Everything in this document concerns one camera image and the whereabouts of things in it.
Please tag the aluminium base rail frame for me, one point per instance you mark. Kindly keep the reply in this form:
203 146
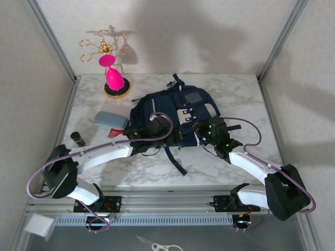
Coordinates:
167 204

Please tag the small red packet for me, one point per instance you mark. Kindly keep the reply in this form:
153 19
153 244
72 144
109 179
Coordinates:
115 132

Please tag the grey-blue pencil case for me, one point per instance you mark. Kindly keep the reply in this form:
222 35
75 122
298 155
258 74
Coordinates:
111 119

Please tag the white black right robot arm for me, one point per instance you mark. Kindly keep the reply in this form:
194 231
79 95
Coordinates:
248 162

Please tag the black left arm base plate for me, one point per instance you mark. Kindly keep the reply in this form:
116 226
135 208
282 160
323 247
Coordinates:
115 204

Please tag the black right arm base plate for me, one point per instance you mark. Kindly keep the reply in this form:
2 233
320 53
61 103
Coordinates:
220 202

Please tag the dark cylindrical tube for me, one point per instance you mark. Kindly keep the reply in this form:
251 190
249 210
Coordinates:
78 139

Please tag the navy blue backpack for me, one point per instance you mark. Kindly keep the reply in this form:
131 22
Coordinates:
167 104

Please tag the pink plastic wine glass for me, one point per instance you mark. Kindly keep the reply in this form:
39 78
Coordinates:
113 77

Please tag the aluminium frame post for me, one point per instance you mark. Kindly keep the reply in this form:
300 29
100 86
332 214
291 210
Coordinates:
52 39
282 39

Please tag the white square box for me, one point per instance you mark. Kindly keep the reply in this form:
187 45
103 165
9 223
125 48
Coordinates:
39 225

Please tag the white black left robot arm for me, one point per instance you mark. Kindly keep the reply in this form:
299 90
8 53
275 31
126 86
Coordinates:
104 154

